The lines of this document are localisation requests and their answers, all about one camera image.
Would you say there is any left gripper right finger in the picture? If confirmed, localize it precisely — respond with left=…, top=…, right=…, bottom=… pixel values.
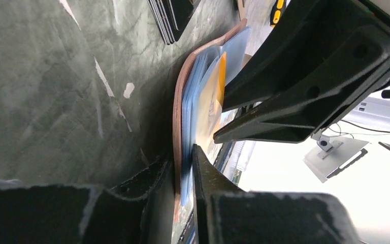
left=192, top=144, right=361, bottom=244

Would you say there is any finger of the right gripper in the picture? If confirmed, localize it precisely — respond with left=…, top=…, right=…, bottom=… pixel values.
left=223, top=1, right=390, bottom=110
left=214, top=25, right=390, bottom=143

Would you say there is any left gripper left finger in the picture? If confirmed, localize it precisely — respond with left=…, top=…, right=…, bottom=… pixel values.
left=0, top=160, right=174, bottom=243

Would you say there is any brown leather card holder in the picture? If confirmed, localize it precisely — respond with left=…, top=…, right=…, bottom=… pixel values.
left=172, top=18, right=251, bottom=222

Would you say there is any single gold credit card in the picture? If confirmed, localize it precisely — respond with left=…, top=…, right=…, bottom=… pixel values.
left=195, top=53, right=227, bottom=153

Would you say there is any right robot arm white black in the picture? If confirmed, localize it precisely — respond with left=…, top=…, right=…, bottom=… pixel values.
left=214, top=1, right=390, bottom=143

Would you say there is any black credit cards stack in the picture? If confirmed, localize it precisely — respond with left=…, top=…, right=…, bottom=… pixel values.
left=147, top=0, right=200, bottom=45

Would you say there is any black yellow screwdriver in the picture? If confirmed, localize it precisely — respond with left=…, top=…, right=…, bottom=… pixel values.
left=270, top=0, right=287, bottom=27

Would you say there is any grey monitor stand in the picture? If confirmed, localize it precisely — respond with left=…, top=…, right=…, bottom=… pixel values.
left=303, top=131, right=370, bottom=183

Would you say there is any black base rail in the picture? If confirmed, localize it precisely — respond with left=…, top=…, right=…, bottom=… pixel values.
left=187, top=144, right=250, bottom=243

